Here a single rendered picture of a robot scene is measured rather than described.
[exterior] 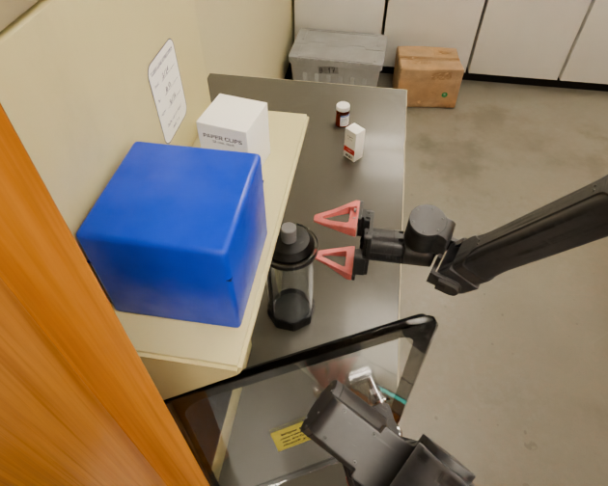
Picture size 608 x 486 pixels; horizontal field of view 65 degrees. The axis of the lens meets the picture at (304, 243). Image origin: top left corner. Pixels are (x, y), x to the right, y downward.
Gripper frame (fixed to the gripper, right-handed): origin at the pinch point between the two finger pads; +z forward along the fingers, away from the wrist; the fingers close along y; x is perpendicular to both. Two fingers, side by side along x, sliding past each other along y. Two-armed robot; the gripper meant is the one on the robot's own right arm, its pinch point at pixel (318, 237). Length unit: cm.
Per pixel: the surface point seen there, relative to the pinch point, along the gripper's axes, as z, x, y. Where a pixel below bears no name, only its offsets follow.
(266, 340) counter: 9.5, 7.6, -25.6
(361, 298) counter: -9.1, -6.3, -25.8
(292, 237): 4.5, 0.6, -0.1
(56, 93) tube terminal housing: 11, 33, 47
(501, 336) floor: -73, -62, -121
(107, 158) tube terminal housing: 11, 31, 41
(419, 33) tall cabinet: -31, -270, -87
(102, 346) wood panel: 2, 47, 46
